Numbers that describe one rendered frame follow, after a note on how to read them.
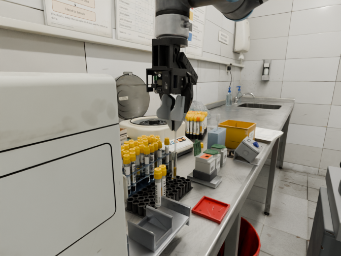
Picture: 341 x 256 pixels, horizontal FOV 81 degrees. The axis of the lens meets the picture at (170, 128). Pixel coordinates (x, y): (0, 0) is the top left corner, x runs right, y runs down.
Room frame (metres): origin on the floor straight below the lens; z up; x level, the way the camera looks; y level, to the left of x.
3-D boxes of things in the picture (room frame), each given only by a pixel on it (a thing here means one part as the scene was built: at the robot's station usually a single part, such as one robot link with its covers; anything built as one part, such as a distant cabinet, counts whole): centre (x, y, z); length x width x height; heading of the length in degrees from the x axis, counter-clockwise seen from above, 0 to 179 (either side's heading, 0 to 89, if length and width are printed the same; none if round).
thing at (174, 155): (0.51, -0.01, 0.93); 0.01 x 0.01 x 0.10
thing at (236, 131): (0.87, -0.30, 0.93); 0.13 x 0.13 x 0.10; 53
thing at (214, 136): (0.76, -0.18, 0.92); 0.10 x 0.07 x 0.10; 148
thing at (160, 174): (0.46, 0.02, 0.93); 0.17 x 0.09 x 0.11; 147
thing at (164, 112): (0.49, 0.01, 1.09); 0.06 x 0.03 x 0.09; 147
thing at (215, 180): (0.55, -0.10, 0.89); 0.09 x 0.05 x 0.04; 55
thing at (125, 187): (0.54, 0.09, 0.91); 0.20 x 0.10 x 0.07; 146
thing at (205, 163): (0.55, -0.10, 0.92); 0.05 x 0.04 x 0.06; 55
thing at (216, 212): (0.41, -0.09, 0.88); 0.07 x 0.07 x 0.01; 56
